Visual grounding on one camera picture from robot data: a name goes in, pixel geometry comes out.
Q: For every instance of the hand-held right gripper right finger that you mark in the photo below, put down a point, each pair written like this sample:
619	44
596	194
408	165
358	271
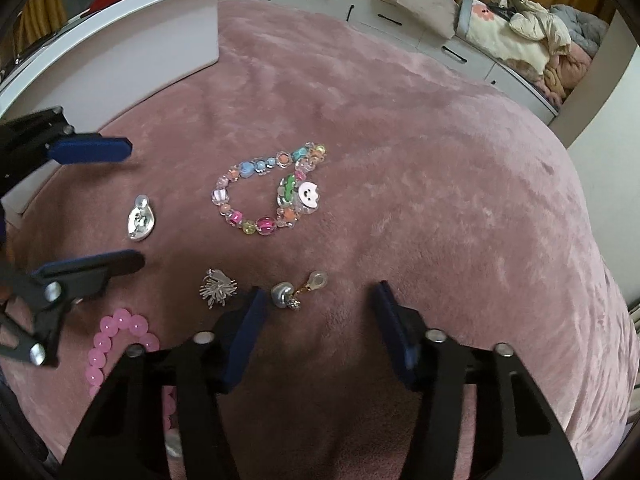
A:
395	330

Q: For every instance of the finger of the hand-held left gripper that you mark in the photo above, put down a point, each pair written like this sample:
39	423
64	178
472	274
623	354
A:
85	267
95	149

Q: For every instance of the silver heart earring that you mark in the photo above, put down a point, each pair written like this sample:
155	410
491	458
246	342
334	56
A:
140	222

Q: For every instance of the flower print blanket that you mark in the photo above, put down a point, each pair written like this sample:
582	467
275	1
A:
495	40

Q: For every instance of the cream jacket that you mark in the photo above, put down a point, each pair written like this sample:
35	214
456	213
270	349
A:
535	25

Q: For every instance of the white cabinet row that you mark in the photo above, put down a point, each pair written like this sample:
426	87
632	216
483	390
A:
325	5

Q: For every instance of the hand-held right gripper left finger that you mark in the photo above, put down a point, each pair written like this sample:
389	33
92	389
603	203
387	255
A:
245	330

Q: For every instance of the silver tassel earring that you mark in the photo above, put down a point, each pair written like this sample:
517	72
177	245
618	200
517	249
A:
217	290

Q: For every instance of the silver heart charm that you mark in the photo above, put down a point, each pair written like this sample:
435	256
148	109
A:
281	294

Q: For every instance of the grey padded jacket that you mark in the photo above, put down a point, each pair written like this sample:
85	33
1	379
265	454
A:
582	25

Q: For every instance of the white plastic box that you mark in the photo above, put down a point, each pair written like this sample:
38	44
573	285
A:
150	50

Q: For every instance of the pink fluffy cloth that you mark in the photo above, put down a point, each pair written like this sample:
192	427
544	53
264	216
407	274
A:
565	72

